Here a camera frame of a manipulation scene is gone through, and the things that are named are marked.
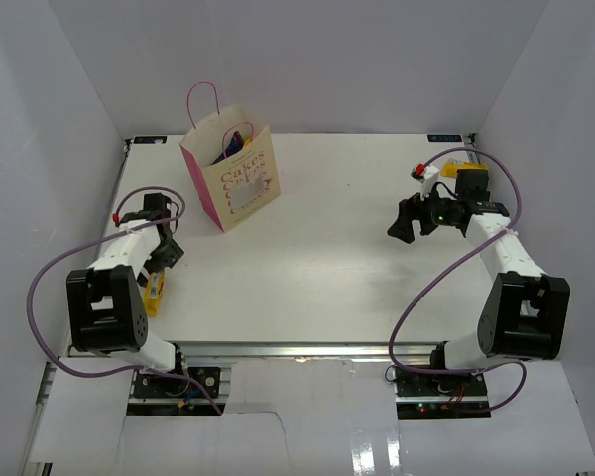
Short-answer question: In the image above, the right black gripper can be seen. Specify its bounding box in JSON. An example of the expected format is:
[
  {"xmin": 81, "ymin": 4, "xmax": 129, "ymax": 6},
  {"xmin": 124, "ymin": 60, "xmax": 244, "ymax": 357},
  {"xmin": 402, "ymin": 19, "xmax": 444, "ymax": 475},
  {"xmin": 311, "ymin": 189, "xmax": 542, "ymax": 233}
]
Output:
[{"xmin": 389, "ymin": 180, "xmax": 462, "ymax": 244}]

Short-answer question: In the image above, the yellow snack packet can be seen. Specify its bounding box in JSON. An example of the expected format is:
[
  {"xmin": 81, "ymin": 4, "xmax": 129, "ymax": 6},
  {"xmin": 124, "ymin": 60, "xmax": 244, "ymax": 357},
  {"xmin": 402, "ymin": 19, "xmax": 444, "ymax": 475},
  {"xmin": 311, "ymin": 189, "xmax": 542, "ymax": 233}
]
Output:
[{"xmin": 143, "ymin": 270, "xmax": 166, "ymax": 317}]

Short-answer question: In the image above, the yellow snack packet corner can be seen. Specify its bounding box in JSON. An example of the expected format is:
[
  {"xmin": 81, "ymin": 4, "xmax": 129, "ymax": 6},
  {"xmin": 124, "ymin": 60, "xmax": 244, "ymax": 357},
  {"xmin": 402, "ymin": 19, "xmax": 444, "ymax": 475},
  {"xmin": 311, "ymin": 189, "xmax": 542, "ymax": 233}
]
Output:
[{"xmin": 440, "ymin": 158, "xmax": 488, "ymax": 179}]

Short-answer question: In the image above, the purple Krokant snack bag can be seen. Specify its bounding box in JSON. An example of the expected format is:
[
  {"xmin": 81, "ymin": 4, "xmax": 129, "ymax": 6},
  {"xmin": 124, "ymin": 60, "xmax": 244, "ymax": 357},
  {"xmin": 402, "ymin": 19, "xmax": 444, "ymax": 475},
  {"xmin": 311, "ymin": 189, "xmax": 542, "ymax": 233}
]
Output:
[{"xmin": 213, "ymin": 131, "xmax": 245, "ymax": 165}]

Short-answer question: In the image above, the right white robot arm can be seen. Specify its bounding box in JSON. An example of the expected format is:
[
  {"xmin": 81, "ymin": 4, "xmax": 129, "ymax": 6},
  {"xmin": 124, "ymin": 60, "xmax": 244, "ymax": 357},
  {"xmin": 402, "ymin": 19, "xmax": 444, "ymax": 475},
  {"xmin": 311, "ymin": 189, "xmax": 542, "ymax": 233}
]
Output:
[{"xmin": 388, "ymin": 164, "xmax": 570, "ymax": 396}]

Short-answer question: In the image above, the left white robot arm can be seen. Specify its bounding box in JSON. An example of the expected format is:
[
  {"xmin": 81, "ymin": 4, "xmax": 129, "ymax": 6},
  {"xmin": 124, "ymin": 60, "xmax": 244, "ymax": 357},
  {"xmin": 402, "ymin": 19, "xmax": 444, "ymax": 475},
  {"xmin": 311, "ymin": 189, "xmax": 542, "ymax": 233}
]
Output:
[{"xmin": 66, "ymin": 193, "xmax": 190, "ymax": 396}]

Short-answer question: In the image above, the left blue table label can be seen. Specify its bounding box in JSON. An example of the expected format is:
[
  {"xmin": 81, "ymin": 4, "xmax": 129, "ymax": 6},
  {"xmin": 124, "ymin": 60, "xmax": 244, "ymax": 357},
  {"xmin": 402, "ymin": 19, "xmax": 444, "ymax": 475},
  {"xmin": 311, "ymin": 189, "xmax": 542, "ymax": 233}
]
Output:
[{"xmin": 132, "ymin": 135, "xmax": 168, "ymax": 145}]

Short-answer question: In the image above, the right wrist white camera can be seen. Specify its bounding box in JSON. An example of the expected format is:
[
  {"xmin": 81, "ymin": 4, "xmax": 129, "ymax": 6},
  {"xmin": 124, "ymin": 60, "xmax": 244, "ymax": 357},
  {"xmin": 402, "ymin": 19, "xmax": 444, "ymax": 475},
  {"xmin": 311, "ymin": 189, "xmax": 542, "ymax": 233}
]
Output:
[{"xmin": 411, "ymin": 164, "xmax": 440, "ymax": 200}]

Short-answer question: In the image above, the wrist white camera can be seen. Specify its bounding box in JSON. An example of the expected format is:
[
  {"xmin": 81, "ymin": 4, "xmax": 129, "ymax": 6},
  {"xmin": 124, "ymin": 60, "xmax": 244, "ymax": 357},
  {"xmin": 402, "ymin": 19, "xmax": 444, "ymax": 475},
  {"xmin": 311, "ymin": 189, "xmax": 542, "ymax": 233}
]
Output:
[
  {"xmin": 411, "ymin": 164, "xmax": 440, "ymax": 200},
  {"xmin": 112, "ymin": 209, "xmax": 172, "ymax": 229}
]

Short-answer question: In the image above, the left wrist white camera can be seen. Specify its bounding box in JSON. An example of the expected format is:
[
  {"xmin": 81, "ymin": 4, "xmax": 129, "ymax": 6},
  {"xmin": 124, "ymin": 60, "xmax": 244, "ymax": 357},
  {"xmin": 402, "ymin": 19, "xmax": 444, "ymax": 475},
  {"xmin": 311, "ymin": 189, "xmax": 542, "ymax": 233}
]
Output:
[{"xmin": 112, "ymin": 209, "xmax": 172, "ymax": 229}]

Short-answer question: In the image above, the aluminium table front rail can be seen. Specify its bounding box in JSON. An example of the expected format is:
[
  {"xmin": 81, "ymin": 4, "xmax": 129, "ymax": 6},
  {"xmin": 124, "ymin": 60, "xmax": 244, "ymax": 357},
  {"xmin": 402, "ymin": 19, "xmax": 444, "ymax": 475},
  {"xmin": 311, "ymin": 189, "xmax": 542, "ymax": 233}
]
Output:
[{"xmin": 67, "ymin": 341, "xmax": 450, "ymax": 359}]

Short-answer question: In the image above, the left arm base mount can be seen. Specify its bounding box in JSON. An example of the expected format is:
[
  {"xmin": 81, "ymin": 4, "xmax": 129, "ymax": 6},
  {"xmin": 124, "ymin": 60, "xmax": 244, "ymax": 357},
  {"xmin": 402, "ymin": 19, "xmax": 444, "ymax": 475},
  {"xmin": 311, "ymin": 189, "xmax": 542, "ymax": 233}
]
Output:
[{"xmin": 130, "ymin": 366, "xmax": 221, "ymax": 411}]

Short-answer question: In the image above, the paper bag with pink handles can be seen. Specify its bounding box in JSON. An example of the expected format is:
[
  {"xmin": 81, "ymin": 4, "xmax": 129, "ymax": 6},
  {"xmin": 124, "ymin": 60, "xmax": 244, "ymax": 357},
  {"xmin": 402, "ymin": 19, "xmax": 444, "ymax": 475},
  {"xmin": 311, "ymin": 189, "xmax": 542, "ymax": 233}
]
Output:
[{"xmin": 179, "ymin": 98, "xmax": 281, "ymax": 233}]

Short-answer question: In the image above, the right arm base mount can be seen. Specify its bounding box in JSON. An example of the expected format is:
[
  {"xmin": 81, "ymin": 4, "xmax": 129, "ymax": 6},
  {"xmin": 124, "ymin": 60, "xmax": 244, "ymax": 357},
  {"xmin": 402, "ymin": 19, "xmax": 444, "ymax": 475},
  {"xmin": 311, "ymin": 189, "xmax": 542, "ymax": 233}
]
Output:
[{"xmin": 384, "ymin": 365, "xmax": 491, "ymax": 420}]

